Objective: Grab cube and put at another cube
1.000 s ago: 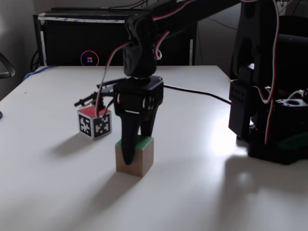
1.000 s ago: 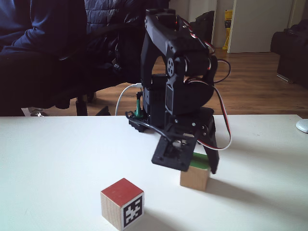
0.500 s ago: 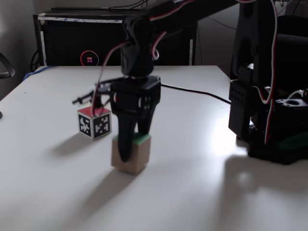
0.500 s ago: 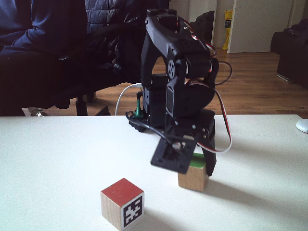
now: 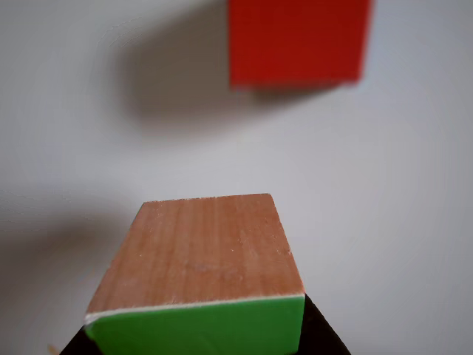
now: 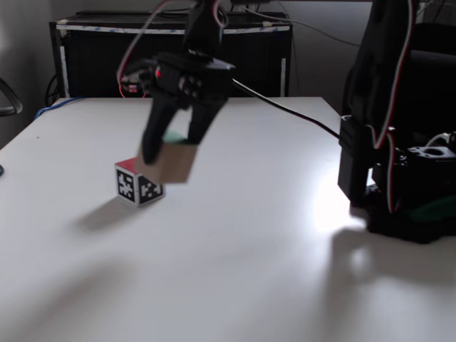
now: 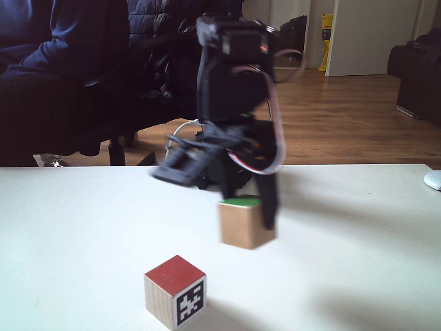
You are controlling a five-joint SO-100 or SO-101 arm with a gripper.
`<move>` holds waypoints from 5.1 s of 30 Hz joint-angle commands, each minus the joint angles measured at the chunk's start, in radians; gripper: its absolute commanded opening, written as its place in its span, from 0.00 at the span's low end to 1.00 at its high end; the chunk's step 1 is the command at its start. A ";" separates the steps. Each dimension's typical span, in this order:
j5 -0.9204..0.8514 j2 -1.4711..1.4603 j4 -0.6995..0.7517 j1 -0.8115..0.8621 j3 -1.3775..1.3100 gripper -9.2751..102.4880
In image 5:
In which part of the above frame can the wooden cube with green face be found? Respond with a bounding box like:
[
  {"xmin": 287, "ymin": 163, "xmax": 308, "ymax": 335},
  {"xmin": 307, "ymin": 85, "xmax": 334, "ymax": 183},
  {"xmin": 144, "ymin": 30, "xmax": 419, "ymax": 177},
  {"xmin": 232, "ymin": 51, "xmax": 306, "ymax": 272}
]
[{"xmin": 84, "ymin": 192, "xmax": 307, "ymax": 355}]

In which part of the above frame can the wooden cube with red face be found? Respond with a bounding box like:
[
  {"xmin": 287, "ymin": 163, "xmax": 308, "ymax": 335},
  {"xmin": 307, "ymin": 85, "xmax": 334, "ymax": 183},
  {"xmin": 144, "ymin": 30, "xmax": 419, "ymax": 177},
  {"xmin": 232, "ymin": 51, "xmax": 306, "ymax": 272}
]
[{"xmin": 226, "ymin": 0, "xmax": 375, "ymax": 92}]

